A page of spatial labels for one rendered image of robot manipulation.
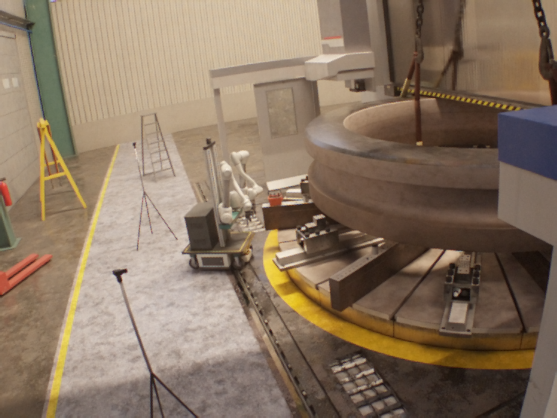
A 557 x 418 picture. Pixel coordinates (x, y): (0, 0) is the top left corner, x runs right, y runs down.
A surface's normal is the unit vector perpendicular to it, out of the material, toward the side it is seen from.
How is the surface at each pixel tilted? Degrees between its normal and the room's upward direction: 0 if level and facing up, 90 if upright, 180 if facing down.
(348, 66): 90
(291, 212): 90
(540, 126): 90
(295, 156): 90
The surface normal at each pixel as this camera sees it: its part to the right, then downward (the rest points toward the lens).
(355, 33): 0.32, 0.29
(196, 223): -0.16, 0.36
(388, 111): 0.51, 0.24
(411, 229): -0.60, 0.33
